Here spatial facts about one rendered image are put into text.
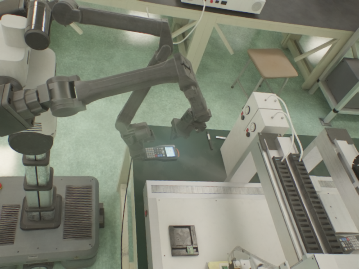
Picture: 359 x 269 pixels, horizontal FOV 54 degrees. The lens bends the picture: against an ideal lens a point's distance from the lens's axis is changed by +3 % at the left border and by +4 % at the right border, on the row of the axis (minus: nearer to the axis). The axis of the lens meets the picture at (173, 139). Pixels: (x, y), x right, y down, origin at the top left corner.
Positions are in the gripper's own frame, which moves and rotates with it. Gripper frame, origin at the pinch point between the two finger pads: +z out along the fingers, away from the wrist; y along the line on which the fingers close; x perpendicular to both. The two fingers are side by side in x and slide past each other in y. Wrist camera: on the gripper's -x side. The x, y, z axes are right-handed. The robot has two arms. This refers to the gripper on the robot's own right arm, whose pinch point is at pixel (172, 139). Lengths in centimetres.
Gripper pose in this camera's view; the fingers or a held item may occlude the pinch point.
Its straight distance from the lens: 164.0
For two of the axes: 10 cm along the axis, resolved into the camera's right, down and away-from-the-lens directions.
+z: -4.7, 6.0, 6.5
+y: -2.3, -7.9, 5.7
